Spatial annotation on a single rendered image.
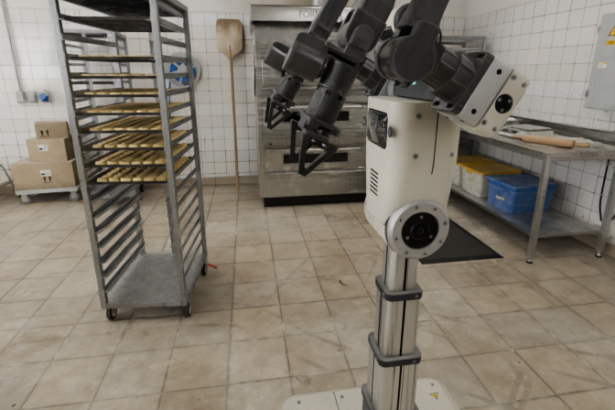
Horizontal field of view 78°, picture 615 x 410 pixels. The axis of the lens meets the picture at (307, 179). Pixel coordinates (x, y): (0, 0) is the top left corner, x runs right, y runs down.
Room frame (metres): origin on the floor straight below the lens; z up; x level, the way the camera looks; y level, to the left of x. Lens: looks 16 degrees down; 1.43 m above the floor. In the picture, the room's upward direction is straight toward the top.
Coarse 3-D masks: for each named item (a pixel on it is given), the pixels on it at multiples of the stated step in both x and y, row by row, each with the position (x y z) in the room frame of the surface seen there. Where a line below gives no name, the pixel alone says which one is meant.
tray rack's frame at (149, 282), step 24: (168, 0) 2.15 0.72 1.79; (192, 72) 2.54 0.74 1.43; (192, 96) 2.52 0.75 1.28; (192, 120) 2.52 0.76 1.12; (168, 192) 2.53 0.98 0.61; (144, 264) 2.35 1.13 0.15; (168, 264) 2.35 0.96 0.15; (192, 264) 2.35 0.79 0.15; (120, 288) 2.05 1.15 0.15; (144, 288) 2.05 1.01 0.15; (168, 288) 2.05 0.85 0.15; (192, 288) 2.08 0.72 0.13
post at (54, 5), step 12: (60, 24) 1.90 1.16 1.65; (60, 36) 1.89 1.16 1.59; (60, 48) 1.89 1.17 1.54; (60, 60) 1.89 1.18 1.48; (72, 108) 1.89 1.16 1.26; (72, 120) 1.89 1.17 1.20; (72, 132) 1.89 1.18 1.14; (84, 180) 1.89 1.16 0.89; (84, 192) 1.89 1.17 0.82; (84, 204) 1.89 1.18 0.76; (96, 240) 1.90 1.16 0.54; (96, 252) 1.89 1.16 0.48; (96, 264) 1.89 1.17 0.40; (96, 276) 1.89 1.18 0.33
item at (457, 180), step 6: (462, 156) 4.27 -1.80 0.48; (468, 156) 4.28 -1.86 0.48; (474, 156) 4.28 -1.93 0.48; (480, 156) 4.27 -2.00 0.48; (462, 162) 4.00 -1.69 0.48; (468, 162) 4.00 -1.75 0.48; (474, 162) 4.00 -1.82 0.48; (480, 162) 4.00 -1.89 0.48; (486, 162) 3.98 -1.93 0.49; (492, 162) 3.98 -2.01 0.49; (456, 168) 3.97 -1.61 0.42; (456, 174) 3.96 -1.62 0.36; (456, 180) 3.96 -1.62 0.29
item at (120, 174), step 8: (184, 160) 2.41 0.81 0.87; (120, 168) 2.16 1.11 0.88; (128, 168) 2.16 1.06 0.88; (136, 168) 2.17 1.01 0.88; (144, 168) 2.18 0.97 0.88; (152, 168) 2.17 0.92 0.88; (160, 168) 2.16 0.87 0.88; (176, 168) 2.19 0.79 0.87; (104, 176) 2.00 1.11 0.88; (112, 176) 2.02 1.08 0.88; (120, 176) 2.00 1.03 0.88; (128, 176) 2.00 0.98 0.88; (136, 176) 2.01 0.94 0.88; (144, 176) 2.01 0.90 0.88; (152, 176) 2.00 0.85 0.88; (160, 176) 2.01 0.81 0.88
